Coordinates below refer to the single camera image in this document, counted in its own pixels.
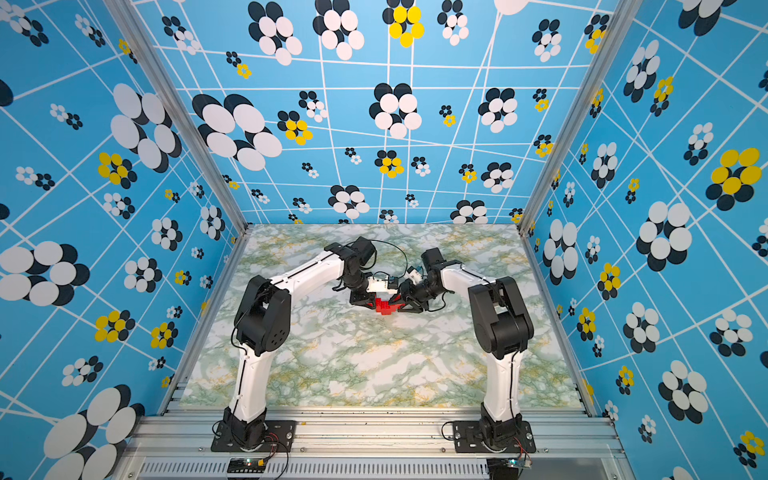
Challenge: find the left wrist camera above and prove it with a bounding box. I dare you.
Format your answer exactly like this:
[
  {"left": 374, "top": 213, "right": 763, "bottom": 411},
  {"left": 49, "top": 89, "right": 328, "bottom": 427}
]
[{"left": 367, "top": 274, "right": 397, "bottom": 294}]

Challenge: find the aluminium corner post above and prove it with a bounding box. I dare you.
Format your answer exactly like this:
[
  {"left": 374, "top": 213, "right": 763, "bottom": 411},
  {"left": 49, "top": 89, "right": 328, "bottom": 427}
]
[
  {"left": 105, "top": 1, "right": 248, "bottom": 235},
  {"left": 519, "top": 0, "right": 643, "bottom": 234}
]

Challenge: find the right circuit board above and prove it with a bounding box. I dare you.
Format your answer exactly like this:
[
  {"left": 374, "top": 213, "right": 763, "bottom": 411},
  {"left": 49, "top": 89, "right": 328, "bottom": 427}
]
[{"left": 487, "top": 458, "right": 531, "bottom": 480}]

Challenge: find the red long lego brick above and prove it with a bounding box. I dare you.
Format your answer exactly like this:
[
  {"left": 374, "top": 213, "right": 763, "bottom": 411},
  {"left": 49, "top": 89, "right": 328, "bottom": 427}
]
[{"left": 387, "top": 301, "right": 403, "bottom": 315}]

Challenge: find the left black circuit board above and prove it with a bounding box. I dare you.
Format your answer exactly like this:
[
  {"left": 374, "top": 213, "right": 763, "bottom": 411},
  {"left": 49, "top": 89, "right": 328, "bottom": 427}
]
[{"left": 226, "top": 457, "right": 269, "bottom": 477}]

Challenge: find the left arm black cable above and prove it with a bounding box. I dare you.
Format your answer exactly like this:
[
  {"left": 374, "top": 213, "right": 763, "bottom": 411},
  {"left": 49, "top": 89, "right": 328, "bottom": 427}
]
[{"left": 371, "top": 239, "right": 412, "bottom": 274}]

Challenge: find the aluminium front rail frame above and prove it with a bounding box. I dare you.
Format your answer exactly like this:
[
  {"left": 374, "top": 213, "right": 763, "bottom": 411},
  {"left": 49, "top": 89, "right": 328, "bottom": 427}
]
[{"left": 114, "top": 407, "right": 635, "bottom": 479}]

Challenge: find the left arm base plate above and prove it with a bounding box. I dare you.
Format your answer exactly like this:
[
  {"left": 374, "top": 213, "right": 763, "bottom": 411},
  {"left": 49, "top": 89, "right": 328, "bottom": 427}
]
[{"left": 210, "top": 420, "right": 297, "bottom": 454}]

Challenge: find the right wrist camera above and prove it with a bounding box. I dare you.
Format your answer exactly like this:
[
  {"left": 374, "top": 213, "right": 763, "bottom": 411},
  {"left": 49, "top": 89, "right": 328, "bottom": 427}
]
[{"left": 403, "top": 266, "right": 423, "bottom": 284}]

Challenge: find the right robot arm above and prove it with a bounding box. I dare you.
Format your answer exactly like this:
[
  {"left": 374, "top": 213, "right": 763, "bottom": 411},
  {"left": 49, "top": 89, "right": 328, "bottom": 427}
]
[{"left": 376, "top": 248, "right": 534, "bottom": 453}]

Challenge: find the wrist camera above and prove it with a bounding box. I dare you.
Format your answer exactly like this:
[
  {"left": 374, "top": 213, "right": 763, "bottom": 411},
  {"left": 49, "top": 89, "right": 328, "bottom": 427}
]
[
  {"left": 367, "top": 274, "right": 397, "bottom": 294},
  {"left": 403, "top": 266, "right": 423, "bottom": 284}
]

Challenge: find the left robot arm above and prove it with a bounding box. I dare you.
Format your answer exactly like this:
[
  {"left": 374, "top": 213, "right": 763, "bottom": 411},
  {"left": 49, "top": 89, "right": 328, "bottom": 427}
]
[{"left": 220, "top": 237, "right": 377, "bottom": 451}]

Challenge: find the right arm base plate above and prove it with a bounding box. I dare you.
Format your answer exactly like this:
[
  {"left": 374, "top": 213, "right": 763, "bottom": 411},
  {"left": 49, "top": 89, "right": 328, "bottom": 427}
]
[{"left": 451, "top": 420, "right": 537, "bottom": 455}]

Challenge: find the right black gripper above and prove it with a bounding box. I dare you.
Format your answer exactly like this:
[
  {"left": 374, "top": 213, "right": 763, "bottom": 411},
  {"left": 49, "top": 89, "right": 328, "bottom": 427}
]
[{"left": 389, "top": 280, "right": 443, "bottom": 313}]

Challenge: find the left aluminium corner post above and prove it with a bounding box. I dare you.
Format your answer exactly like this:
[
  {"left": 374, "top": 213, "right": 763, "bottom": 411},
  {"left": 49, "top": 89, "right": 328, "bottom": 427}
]
[{"left": 105, "top": 1, "right": 248, "bottom": 235}]

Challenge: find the right aluminium corner post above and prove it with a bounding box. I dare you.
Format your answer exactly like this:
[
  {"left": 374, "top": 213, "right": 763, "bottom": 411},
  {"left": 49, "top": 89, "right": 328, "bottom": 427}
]
[{"left": 519, "top": 0, "right": 643, "bottom": 234}]

